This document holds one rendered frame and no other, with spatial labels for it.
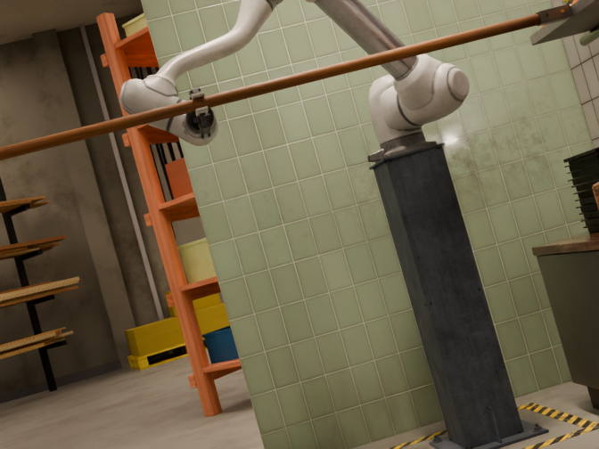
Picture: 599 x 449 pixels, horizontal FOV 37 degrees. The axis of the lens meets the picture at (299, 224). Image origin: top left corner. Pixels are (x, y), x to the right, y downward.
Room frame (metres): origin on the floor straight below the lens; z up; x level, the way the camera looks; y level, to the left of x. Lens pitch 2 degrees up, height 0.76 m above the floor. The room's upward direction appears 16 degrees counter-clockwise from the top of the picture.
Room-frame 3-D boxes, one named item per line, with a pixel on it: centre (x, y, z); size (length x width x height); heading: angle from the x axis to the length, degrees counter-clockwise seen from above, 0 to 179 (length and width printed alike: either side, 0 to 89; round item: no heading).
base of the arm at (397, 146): (3.04, -0.40, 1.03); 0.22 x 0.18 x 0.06; 99
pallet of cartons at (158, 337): (10.99, 1.77, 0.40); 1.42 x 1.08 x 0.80; 99
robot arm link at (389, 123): (3.03, -0.42, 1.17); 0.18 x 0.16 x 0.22; 38
